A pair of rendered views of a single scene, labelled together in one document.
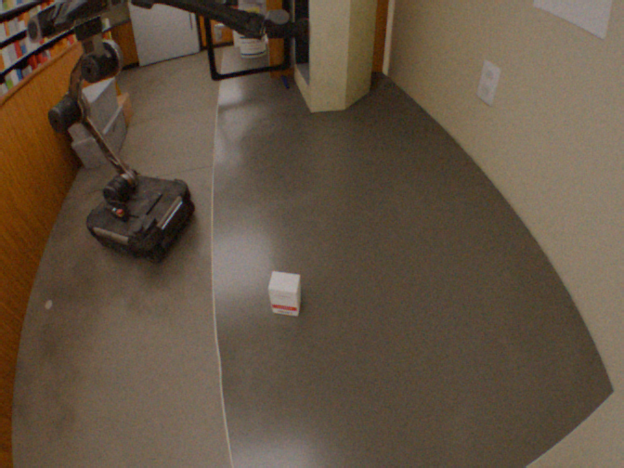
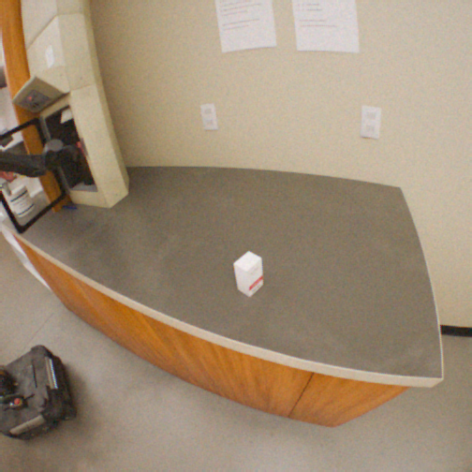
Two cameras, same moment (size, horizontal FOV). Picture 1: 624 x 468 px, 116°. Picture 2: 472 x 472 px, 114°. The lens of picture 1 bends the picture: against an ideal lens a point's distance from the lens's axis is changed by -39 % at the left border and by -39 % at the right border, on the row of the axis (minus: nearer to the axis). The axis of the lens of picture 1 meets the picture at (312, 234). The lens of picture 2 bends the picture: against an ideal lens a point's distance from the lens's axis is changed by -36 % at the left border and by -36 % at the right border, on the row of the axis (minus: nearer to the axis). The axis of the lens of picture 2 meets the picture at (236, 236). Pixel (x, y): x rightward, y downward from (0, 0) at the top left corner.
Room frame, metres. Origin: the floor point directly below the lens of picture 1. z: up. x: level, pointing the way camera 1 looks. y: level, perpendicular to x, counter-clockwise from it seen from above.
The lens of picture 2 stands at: (0.07, 0.28, 1.31)
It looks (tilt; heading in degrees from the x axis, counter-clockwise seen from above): 38 degrees down; 310
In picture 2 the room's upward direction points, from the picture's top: 8 degrees counter-clockwise
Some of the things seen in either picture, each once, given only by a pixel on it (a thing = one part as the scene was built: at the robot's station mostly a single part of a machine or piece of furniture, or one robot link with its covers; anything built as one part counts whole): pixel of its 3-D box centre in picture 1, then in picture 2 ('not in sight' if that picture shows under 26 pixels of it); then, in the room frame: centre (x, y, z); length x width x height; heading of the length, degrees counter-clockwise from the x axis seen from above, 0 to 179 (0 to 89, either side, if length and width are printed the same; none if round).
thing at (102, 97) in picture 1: (92, 109); not in sight; (2.34, 2.02, 0.49); 0.60 x 0.42 x 0.33; 12
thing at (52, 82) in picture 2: not in sight; (36, 95); (1.06, 0.09, 1.46); 0.32 x 0.12 x 0.10; 12
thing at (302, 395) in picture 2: not in sight; (159, 282); (0.92, -0.06, 0.45); 2.05 x 0.67 x 0.90; 12
